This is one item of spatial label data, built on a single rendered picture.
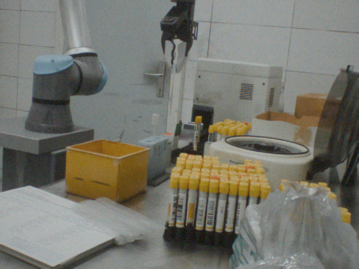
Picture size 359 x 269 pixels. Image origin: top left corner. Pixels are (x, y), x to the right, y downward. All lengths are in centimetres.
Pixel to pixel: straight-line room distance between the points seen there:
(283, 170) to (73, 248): 48
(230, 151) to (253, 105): 65
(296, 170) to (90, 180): 43
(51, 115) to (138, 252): 77
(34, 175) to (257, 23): 196
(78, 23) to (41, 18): 218
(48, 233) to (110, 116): 261
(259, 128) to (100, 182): 58
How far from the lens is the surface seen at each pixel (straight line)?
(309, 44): 296
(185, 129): 163
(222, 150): 104
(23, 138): 138
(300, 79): 297
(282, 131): 136
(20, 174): 149
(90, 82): 153
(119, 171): 95
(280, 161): 100
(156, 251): 77
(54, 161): 140
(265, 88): 166
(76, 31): 158
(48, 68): 144
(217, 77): 170
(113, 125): 335
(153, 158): 111
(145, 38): 321
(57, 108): 145
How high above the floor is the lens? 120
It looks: 10 degrees down
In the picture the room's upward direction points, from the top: 5 degrees clockwise
